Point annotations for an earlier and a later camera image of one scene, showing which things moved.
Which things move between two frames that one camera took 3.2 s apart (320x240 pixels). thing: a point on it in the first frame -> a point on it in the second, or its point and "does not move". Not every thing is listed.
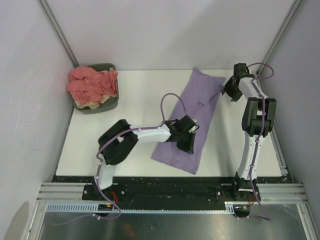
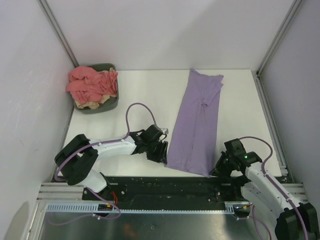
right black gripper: [235, 96] -> [218, 170]
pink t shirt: [86, 84] does not move
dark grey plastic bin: [110, 104] does not move
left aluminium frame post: [55, 26] does not move
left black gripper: [189, 147] -> [161, 156]
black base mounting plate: [143, 190] does not move
